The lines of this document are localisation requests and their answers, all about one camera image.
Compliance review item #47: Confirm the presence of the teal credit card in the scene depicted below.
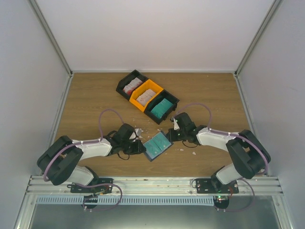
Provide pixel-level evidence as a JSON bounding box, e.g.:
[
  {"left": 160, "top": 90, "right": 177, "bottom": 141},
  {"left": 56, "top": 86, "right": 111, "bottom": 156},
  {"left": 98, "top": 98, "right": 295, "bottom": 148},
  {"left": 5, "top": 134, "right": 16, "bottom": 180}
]
[
  {"left": 153, "top": 132, "right": 172, "bottom": 151},
  {"left": 143, "top": 141, "right": 162, "bottom": 161}
]

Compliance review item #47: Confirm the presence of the blue card holder wallet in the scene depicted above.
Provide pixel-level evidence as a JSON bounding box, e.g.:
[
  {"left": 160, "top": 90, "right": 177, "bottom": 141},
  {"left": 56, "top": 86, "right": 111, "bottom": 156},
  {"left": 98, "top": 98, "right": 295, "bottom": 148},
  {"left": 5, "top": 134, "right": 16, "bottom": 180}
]
[{"left": 143, "top": 131, "right": 173, "bottom": 162}]

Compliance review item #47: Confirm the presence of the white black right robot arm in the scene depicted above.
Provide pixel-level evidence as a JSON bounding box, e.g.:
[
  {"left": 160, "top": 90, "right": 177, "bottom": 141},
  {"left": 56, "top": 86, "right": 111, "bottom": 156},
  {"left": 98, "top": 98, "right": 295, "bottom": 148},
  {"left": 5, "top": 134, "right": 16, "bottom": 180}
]
[{"left": 166, "top": 113, "right": 271, "bottom": 193}]

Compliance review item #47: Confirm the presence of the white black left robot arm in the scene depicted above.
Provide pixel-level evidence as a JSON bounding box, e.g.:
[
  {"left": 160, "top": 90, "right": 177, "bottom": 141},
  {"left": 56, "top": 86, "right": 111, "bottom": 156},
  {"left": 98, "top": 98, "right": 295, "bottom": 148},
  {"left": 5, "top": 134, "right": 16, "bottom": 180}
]
[{"left": 37, "top": 124, "right": 146, "bottom": 193}]

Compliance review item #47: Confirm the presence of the teal card stack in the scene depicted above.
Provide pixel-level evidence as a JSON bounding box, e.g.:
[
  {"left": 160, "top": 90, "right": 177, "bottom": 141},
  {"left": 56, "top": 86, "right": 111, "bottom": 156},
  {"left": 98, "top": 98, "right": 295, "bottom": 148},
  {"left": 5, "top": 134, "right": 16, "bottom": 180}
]
[{"left": 151, "top": 98, "right": 173, "bottom": 119}]

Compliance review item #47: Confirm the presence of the black right card bin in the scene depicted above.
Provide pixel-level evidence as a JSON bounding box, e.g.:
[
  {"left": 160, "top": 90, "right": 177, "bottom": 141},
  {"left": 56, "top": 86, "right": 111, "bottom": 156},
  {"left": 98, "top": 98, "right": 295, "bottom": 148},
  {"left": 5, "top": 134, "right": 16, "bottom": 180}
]
[{"left": 144, "top": 90, "right": 180, "bottom": 125}]

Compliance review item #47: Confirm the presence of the black card bin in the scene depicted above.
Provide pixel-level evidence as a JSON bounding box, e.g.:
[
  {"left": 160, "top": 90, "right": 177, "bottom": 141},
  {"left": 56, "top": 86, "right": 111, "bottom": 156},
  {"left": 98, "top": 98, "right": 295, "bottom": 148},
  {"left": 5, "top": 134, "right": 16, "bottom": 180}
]
[
  {"left": 144, "top": 90, "right": 180, "bottom": 125},
  {"left": 116, "top": 70, "right": 148, "bottom": 100}
]

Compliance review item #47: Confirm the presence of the yellow middle card bin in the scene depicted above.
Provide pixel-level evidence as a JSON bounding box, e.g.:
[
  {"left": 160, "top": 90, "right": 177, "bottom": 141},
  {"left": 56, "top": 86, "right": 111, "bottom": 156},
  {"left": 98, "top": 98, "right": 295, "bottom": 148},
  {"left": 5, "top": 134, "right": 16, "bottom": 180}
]
[{"left": 129, "top": 79, "right": 163, "bottom": 112}]

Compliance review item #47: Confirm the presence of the red white card stack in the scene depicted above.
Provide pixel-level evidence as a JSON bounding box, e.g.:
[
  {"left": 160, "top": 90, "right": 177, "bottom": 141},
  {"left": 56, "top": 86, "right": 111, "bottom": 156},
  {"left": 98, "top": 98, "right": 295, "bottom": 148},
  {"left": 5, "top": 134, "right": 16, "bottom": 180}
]
[{"left": 123, "top": 77, "right": 143, "bottom": 95}]

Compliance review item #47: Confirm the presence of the black left card bin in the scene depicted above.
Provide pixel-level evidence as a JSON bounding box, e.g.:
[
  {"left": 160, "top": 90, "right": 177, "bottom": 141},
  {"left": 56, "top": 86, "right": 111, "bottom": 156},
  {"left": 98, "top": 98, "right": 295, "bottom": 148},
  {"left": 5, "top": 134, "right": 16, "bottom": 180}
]
[{"left": 116, "top": 70, "right": 148, "bottom": 100}]

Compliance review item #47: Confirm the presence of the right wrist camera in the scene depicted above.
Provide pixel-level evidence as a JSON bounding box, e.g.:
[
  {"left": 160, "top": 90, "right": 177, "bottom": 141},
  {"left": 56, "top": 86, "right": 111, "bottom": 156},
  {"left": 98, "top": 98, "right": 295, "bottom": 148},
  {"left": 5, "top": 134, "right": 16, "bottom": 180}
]
[{"left": 170, "top": 116, "right": 180, "bottom": 131}]

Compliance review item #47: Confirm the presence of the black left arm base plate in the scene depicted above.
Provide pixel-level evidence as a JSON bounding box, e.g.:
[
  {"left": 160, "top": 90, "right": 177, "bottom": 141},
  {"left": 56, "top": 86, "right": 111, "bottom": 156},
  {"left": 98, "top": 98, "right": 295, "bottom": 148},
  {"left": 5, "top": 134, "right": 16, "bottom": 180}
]
[{"left": 67, "top": 178, "right": 113, "bottom": 195}]

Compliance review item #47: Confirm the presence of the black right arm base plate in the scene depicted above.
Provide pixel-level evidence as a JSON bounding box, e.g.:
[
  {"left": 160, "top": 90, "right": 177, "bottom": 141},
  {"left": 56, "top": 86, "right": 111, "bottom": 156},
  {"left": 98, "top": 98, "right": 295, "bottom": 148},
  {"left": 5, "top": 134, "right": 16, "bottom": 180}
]
[{"left": 191, "top": 178, "right": 239, "bottom": 195}]

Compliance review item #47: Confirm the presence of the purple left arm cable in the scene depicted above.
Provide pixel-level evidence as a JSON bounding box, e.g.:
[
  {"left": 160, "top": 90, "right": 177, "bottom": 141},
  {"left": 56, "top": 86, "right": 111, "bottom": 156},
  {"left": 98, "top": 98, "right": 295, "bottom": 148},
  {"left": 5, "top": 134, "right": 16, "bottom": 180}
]
[{"left": 42, "top": 108, "right": 126, "bottom": 183}]

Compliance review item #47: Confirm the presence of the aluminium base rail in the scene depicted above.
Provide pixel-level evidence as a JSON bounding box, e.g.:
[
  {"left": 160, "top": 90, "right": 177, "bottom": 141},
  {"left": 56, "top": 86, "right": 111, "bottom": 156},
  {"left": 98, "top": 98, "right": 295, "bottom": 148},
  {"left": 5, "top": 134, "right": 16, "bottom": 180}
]
[{"left": 26, "top": 176, "right": 283, "bottom": 196}]

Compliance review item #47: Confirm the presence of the grey slotted cable duct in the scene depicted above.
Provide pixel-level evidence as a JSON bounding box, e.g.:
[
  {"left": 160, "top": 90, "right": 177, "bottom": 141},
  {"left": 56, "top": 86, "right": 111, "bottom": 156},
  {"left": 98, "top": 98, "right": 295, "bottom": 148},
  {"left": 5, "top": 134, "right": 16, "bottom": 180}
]
[{"left": 36, "top": 195, "right": 214, "bottom": 206}]

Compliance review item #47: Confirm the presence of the aluminium corner post right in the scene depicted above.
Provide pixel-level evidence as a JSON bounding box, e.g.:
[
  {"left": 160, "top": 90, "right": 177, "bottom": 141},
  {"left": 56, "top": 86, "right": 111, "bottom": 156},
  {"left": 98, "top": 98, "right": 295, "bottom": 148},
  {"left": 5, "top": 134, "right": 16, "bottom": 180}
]
[{"left": 234, "top": 0, "right": 284, "bottom": 76}]

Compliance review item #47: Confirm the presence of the aluminium corner post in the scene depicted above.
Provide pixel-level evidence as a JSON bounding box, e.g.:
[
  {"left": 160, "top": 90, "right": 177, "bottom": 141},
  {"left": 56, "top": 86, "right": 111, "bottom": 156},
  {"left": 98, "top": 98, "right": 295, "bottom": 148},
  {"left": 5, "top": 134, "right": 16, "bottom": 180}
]
[
  {"left": 27, "top": 0, "right": 73, "bottom": 77},
  {"left": 234, "top": 0, "right": 284, "bottom": 76}
]

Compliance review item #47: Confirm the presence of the aluminium corner post left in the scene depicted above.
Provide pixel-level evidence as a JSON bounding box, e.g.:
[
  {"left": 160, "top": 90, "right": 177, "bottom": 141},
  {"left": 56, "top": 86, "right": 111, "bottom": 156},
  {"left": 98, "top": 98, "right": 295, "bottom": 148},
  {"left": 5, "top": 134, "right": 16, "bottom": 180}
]
[{"left": 27, "top": 0, "right": 73, "bottom": 77}]

